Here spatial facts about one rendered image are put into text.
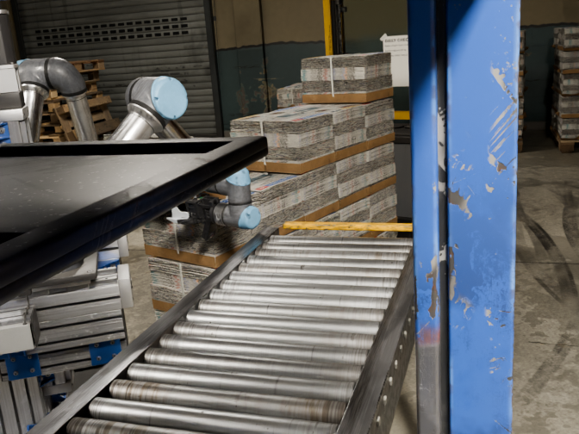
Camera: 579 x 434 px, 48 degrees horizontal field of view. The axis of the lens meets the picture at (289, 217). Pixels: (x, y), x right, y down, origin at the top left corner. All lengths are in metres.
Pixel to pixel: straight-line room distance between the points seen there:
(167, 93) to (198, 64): 8.20
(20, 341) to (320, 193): 1.54
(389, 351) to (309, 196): 1.64
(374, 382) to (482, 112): 0.76
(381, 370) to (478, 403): 0.64
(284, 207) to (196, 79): 7.46
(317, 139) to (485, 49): 2.39
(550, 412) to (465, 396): 2.09
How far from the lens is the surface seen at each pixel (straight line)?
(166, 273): 2.61
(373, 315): 1.46
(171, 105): 1.84
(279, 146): 2.81
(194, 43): 10.04
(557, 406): 2.72
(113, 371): 1.34
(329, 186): 2.99
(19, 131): 2.09
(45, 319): 1.96
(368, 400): 1.14
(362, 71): 3.24
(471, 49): 0.51
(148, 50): 10.39
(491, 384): 0.59
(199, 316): 1.53
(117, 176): 0.48
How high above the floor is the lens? 1.39
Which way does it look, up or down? 15 degrees down
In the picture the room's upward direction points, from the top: 4 degrees counter-clockwise
